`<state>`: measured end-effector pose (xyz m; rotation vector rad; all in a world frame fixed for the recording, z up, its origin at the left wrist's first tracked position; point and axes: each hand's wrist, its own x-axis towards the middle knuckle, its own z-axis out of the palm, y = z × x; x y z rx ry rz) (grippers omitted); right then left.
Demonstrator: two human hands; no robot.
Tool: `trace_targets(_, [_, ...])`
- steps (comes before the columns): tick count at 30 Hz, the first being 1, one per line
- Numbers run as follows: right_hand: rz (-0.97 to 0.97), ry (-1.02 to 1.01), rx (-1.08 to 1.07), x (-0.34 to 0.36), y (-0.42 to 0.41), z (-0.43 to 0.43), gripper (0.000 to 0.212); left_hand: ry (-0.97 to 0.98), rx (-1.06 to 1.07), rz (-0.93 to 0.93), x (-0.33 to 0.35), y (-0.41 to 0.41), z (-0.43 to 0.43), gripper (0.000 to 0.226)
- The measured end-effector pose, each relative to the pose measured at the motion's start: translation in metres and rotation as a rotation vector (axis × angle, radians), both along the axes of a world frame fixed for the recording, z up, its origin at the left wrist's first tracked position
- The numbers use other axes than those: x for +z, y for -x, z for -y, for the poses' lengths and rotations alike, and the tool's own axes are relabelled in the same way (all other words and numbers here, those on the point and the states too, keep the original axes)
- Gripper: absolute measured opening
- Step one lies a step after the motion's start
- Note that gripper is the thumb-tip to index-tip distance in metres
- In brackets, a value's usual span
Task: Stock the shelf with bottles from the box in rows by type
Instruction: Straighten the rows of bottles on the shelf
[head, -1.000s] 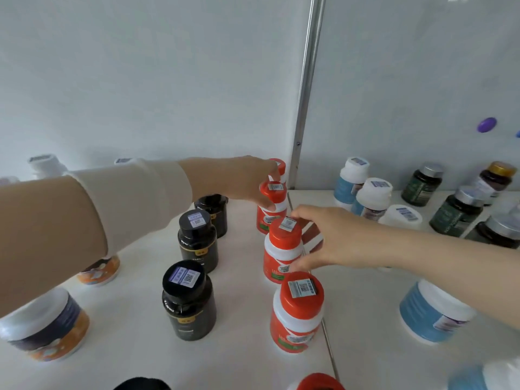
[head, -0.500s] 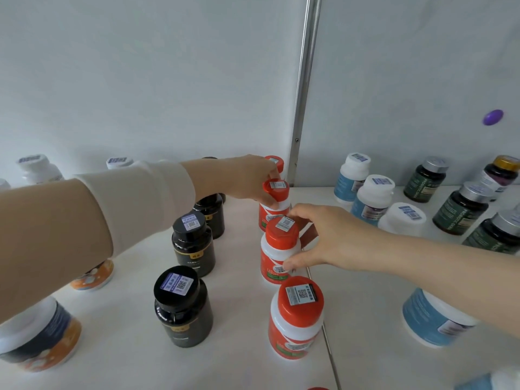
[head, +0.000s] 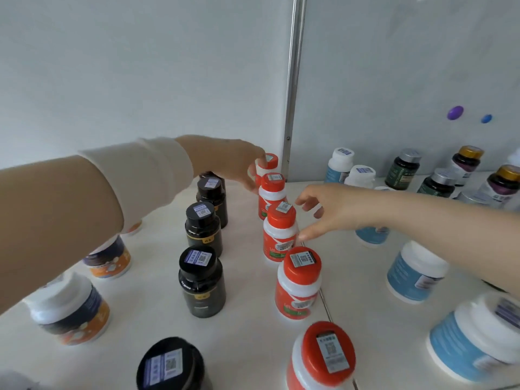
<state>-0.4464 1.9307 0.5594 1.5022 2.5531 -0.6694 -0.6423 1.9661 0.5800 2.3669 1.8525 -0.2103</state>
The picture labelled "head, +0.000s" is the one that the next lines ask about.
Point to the blue round magnet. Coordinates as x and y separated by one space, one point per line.
486 118

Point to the black supplement bottle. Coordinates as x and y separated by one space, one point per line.
203 231
212 198
202 284
170 367
211 174

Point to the blue label white bottle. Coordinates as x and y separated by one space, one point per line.
339 164
471 339
359 177
412 274
371 235

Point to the person's right forearm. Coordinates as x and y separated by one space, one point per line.
455 235

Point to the person's right hand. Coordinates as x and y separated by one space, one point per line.
349 209

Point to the purple round magnet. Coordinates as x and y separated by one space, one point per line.
455 112

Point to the dark green silver cap bottle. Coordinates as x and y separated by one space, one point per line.
402 170
471 197
436 183

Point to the metal board frame strip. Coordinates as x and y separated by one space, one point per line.
293 85

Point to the person's left thumb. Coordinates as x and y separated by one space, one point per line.
251 185

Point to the purple gold cap bottle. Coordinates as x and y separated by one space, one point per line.
466 162
501 184

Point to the navy orange label white bottle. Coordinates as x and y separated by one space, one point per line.
110 257
134 228
69 308

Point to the person's left forearm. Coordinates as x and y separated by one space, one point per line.
81 198

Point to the person's right thumb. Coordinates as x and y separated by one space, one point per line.
310 233

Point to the person's left hand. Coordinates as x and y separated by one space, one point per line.
219 156

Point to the red cap supplement bottle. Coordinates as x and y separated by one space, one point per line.
271 161
280 235
271 186
298 280
321 357

